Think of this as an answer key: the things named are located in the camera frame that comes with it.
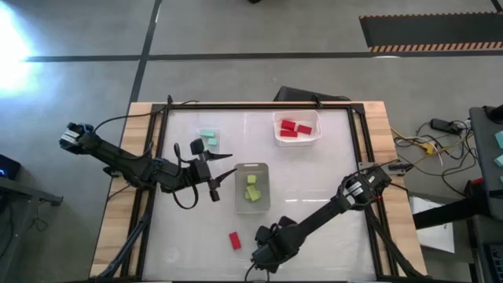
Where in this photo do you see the grey handled plastic bin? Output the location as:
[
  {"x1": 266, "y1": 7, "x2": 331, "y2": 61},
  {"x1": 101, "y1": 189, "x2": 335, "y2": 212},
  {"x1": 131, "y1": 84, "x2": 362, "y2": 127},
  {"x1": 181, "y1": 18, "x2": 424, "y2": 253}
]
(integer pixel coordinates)
[{"x1": 233, "y1": 162, "x2": 272, "y2": 215}]

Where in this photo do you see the metal mounting bracket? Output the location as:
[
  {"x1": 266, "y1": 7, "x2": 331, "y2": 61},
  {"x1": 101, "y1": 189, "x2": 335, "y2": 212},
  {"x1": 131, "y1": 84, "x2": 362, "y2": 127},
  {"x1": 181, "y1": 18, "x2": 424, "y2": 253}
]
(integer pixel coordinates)
[{"x1": 358, "y1": 160, "x2": 414, "y2": 173}]

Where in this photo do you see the grey cart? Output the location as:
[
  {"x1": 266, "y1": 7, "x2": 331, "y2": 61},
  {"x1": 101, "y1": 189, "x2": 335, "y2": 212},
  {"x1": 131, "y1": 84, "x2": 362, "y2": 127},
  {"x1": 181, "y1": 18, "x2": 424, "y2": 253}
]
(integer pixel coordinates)
[{"x1": 0, "y1": 176, "x2": 64, "y2": 283}]

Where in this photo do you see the clear plastic bin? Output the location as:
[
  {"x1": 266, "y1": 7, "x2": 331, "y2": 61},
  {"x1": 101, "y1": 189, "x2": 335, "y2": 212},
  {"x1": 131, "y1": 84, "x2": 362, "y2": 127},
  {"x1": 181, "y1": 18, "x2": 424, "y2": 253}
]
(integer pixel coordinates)
[{"x1": 196, "y1": 126, "x2": 223, "y2": 163}]

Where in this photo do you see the dark grey desk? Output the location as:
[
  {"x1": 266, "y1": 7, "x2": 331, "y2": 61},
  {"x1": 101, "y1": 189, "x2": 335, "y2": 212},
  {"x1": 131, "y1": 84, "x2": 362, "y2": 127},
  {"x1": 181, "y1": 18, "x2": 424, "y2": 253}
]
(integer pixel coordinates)
[{"x1": 468, "y1": 223, "x2": 503, "y2": 283}]

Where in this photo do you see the dark side table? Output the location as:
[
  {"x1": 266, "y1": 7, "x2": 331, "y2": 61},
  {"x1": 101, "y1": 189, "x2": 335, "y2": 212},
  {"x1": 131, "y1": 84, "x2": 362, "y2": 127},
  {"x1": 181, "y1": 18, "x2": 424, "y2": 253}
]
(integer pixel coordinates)
[{"x1": 469, "y1": 105, "x2": 503, "y2": 222}]

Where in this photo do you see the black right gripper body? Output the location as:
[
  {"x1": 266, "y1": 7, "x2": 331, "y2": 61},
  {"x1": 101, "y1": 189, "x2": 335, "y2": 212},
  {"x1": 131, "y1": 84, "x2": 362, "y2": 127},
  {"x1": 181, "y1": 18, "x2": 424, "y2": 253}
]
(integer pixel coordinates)
[{"x1": 250, "y1": 215, "x2": 306, "y2": 275}]

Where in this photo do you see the black power adapter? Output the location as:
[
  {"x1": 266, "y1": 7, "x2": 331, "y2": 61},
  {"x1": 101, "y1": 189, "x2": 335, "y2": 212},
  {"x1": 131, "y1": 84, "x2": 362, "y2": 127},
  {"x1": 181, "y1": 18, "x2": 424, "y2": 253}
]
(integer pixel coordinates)
[{"x1": 430, "y1": 118, "x2": 463, "y2": 134}]

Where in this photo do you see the black diagonal strut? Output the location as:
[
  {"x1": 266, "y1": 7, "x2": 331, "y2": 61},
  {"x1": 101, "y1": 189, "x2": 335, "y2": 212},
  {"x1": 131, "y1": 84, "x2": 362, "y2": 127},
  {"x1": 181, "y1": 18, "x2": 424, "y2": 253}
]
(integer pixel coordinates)
[{"x1": 412, "y1": 193, "x2": 489, "y2": 230}]

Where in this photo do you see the black aluminium table frame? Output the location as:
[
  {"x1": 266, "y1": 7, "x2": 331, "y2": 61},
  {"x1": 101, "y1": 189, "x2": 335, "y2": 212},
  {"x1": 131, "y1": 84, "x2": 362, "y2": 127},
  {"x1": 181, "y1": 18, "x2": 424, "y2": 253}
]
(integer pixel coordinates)
[{"x1": 97, "y1": 101, "x2": 424, "y2": 282}]

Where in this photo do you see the black case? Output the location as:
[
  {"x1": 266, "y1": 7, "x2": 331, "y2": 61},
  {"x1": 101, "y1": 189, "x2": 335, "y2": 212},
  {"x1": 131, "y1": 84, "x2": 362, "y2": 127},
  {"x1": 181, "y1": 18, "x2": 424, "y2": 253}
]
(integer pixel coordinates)
[{"x1": 274, "y1": 86, "x2": 351, "y2": 104}]

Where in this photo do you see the black hazard-striped floor mat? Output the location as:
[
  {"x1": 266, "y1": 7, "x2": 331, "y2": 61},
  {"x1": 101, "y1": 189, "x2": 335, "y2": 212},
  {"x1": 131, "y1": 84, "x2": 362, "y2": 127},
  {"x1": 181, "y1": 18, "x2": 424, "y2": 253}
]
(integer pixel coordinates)
[{"x1": 359, "y1": 12, "x2": 503, "y2": 54}]

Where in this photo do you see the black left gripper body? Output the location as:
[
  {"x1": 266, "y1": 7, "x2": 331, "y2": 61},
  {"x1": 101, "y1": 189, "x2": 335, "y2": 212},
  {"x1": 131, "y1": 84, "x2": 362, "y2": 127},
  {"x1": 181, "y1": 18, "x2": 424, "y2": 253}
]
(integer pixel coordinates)
[{"x1": 188, "y1": 138, "x2": 221, "y2": 204}]

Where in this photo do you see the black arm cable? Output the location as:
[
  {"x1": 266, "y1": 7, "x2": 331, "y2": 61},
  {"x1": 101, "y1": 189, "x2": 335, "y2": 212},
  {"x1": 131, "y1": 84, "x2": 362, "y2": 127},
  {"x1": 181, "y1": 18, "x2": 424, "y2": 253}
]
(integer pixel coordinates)
[{"x1": 92, "y1": 95, "x2": 201, "y2": 133}]

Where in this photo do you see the white plastic bin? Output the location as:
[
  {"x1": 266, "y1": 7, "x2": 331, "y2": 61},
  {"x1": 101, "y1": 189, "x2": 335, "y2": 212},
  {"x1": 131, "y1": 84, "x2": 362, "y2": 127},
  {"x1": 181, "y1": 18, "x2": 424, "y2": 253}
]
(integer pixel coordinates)
[{"x1": 272, "y1": 110, "x2": 323, "y2": 149}]

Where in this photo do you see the white paper sheet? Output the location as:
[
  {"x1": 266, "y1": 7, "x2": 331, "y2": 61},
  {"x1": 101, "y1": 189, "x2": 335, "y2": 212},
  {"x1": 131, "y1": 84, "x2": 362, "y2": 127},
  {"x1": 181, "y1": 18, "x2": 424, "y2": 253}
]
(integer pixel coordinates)
[{"x1": 409, "y1": 195, "x2": 456, "y2": 254}]

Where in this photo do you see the black device with blue light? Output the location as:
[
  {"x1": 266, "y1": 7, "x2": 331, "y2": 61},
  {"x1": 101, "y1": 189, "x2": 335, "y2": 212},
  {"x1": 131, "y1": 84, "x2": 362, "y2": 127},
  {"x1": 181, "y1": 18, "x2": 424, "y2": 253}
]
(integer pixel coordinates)
[{"x1": 0, "y1": 154, "x2": 23, "y2": 181}]

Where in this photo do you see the yellow floor cable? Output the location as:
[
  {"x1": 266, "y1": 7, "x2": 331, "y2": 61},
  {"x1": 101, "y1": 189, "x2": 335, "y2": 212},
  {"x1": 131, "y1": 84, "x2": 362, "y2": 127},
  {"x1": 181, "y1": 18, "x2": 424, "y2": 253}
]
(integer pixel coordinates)
[{"x1": 391, "y1": 127, "x2": 475, "y2": 166}]

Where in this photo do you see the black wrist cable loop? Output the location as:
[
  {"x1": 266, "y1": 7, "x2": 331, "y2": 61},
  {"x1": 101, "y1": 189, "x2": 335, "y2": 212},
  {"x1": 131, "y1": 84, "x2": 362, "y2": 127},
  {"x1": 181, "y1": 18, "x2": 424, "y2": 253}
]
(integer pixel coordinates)
[{"x1": 172, "y1": 143, "x2": 200, "y2": 211}]

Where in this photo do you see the black floor cable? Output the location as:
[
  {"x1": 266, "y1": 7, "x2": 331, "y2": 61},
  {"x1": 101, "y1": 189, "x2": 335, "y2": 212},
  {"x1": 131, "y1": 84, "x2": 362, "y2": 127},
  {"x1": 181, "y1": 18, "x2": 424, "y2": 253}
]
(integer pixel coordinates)
[{"x1": 392, "y1": 121, "x2": 479, "y2": 197}]

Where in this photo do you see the black keyboard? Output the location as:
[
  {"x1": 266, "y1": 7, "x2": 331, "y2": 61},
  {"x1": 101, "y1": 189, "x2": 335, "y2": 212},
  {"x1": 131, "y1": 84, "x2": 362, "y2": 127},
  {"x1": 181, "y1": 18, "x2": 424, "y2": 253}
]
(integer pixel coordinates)
[{"x1": 486, "y1": 243, "x2": 503, "y2": 283}]

